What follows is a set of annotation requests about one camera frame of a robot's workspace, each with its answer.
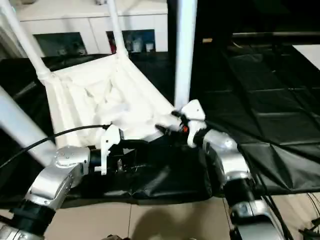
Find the white plastic table top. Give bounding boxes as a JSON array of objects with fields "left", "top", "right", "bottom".
[{"left": 42, "top": 51, "right": 189, "bottom": 151}]

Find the white plastic table leg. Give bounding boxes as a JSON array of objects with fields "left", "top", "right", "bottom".
[
  {"left": 173, "top": 0, "right": 199, "bottom": 112},
  {"left": 0, "top": 0, "right": 52, "bottom": 84},
  {"left": 0, "top": 84, "right": 59, "bottom": 169},
  {"left": 105, "top": 0, "right": 129, "bottom": 59}
]

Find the black plastic mat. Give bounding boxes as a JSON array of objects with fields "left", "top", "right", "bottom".
[{"left": 0, "top": 47, "right": 320, "bottom": 206}]

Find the white glass-door cabinet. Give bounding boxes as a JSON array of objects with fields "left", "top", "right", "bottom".
[{"left": 14, "top": 0, "right": 169, "bottom": 59}]

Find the white flat board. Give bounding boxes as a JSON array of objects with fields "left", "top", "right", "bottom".
[{"left": 292, "top": 44, "right": 320, "bottom": 71}]

